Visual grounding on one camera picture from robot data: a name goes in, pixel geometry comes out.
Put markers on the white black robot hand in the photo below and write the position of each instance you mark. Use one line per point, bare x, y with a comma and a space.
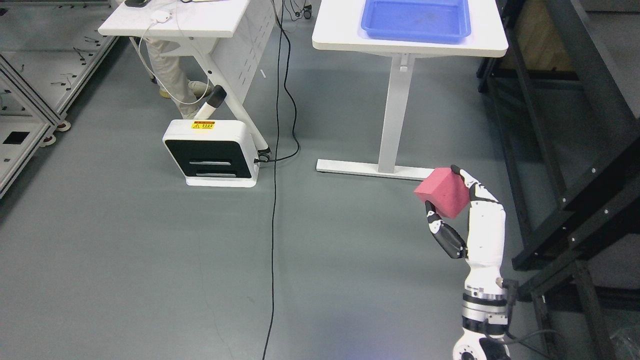
476, 235

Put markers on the pink foam block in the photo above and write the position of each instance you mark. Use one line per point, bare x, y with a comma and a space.
446, 191

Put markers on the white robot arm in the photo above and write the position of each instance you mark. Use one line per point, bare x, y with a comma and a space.
484, 320

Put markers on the black metal shelf right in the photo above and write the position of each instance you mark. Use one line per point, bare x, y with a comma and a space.
565, 99

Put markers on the blue plastic tray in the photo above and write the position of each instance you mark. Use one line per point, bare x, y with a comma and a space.
422, 21

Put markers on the white desk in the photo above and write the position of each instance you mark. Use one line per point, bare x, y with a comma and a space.
338, 28

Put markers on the white power unit box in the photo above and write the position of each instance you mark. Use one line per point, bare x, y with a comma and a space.
213, 153

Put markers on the white folding table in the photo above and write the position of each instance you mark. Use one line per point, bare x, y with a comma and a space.
226, 37

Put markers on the person legs beige trousers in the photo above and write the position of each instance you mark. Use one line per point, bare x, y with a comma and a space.
174, 83

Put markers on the aluminium frame rack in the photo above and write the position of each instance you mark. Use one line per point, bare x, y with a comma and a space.
49, 51

